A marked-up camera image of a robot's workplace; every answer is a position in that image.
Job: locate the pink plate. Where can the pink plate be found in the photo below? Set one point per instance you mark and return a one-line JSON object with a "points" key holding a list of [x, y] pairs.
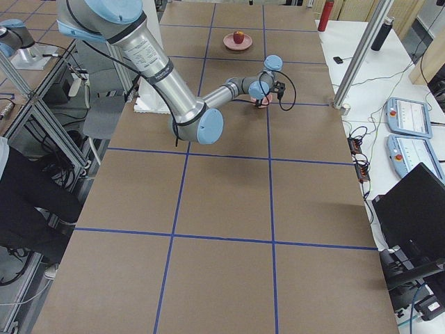
{"points": [[229, 43]]}

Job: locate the far blue teach pendant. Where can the far blue teach pendant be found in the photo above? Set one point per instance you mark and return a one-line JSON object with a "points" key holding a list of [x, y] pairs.
{"points": [[408, 117]]}

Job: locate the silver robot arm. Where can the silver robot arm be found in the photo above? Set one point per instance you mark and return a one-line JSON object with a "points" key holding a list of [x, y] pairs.
{"points": [[123, 24], [14, 36]]}

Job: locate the aluminium frame post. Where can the aluminium frame post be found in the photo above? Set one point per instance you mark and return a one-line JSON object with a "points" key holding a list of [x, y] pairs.
{"points": [[381, 11]]}

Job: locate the blue teach pendant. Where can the blue teach pendant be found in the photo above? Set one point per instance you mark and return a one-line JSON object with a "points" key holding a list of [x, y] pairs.
{"points": [[406, 152], [408, 117]]}

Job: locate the orange black power strip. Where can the orange black power strip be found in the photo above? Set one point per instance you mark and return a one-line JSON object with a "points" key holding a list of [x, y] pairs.
{"points": [[360, 160]]}

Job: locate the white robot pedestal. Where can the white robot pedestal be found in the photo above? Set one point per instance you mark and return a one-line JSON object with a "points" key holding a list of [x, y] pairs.
{"points": [[149, 101]]}

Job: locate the red yellow apple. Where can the red yellow apple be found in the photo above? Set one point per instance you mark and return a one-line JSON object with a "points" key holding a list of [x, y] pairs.
{"points": [[238, 37]]}

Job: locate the small black square device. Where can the small black square device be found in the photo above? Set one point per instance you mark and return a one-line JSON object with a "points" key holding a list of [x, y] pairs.
{"points": [[338, 60]]}

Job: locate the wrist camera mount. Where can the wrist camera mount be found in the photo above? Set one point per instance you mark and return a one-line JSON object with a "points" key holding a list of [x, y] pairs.
{"points": [[278, 89]]}

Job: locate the near blue teach pendant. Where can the near blue teach pendant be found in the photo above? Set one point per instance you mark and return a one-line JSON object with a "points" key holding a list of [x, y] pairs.
{"points": [[406, 152]]}

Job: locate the standing person black trousers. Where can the standing person black trousers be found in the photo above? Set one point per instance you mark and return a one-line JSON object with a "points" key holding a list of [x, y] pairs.
{"points": [[24, 191]]}

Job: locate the pink bowl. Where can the pink bowl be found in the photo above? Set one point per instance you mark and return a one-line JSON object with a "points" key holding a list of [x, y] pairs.
{"points": [[269, 99]]}

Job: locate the red water bottle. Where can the red water bottle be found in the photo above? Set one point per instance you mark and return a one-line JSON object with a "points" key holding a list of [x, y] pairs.
{"points": [[325, 15]]}

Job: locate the black water bottle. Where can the black water bottle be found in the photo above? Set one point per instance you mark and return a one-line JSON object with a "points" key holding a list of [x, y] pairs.
{"points": [[380, 38]]}

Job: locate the black laptop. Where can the black laptop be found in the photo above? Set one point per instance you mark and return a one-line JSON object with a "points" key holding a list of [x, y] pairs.
{"points": [[413, 210]]}

